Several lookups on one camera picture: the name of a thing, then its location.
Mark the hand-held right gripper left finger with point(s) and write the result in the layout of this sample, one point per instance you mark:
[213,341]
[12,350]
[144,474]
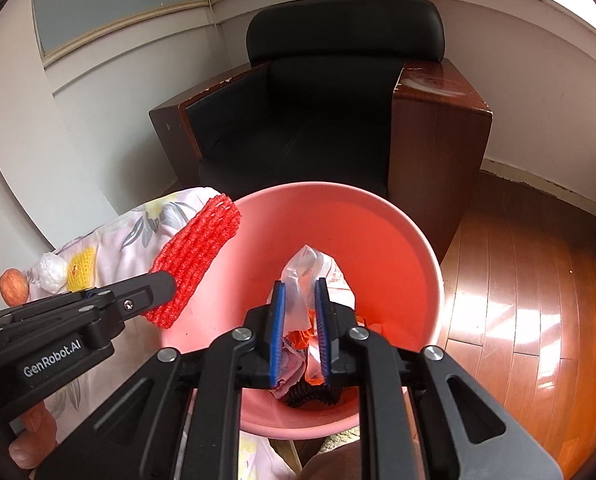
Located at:
[277,330]

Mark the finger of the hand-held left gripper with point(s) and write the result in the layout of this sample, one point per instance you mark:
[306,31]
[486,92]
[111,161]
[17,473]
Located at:
[148,292]

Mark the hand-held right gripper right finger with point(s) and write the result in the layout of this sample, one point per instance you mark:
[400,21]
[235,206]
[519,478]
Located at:
[322,330]

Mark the white plastic bag orange print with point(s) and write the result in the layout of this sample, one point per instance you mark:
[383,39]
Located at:
[303,265]

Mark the red foam fruit net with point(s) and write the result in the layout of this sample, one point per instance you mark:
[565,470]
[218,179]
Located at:
[198,245]

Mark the pink plastic bucket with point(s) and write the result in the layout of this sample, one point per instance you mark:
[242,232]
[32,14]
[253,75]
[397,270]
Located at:
[378,260]

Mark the person's left hand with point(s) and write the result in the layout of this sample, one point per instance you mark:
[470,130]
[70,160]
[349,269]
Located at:
[33,435]

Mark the pink floral cloth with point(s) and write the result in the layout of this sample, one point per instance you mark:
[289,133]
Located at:
[128,230]

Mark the black mesh net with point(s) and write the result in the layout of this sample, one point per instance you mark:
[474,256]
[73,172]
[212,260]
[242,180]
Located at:
[308,395]

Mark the yellow foam net red label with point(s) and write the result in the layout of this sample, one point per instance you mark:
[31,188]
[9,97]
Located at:
[83,265]

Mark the red apple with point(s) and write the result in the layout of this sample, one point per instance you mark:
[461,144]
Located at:
[13,287]

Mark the crumpled clear plastic bag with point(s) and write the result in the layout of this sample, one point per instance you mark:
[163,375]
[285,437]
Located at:
[50,270]

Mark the person's leg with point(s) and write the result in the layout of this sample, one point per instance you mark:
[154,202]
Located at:
[333,465]

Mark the black leather wooden armchair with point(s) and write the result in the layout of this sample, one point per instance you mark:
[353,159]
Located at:
[303,110]

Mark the frosted glass window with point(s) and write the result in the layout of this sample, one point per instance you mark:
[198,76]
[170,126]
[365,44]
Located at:
[118,0]

